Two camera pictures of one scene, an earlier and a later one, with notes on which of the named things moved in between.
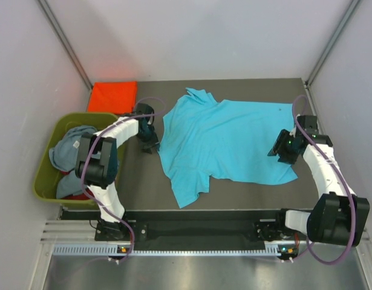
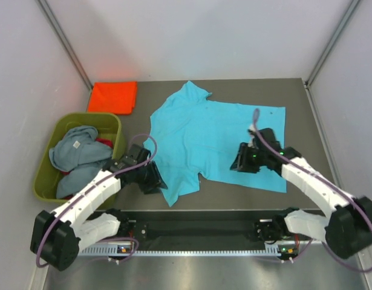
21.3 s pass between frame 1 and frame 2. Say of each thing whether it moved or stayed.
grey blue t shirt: stayed
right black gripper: moved
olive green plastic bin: stayed
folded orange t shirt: stayed
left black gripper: moved
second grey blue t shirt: stayed
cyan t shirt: moved
